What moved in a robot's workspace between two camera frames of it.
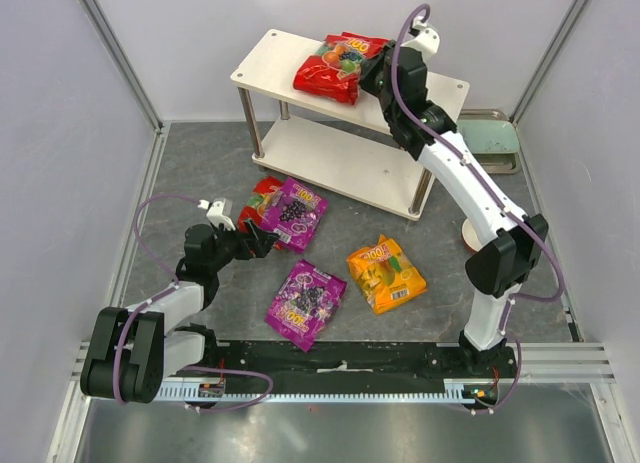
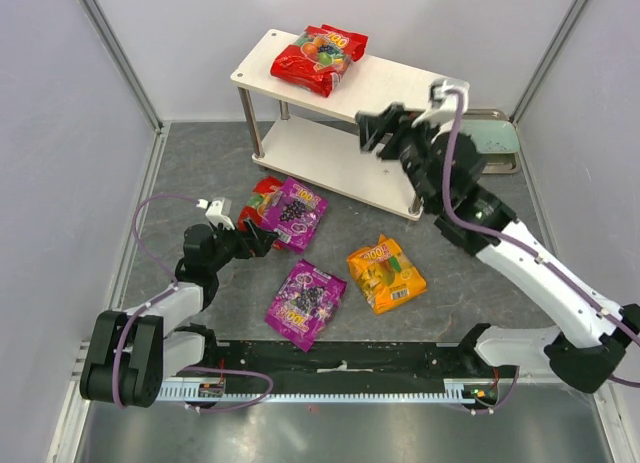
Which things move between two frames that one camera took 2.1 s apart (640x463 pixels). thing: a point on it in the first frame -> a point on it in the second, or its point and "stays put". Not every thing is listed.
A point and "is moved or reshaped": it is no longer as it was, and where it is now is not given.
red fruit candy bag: [262, 194] stays put
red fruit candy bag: [333, 72] is moved or reshaped
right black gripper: [375, 72] -> [394, 134]
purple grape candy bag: [303, 301] stays put
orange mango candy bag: [387, 275] stays put
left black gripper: [248, 242] stays put
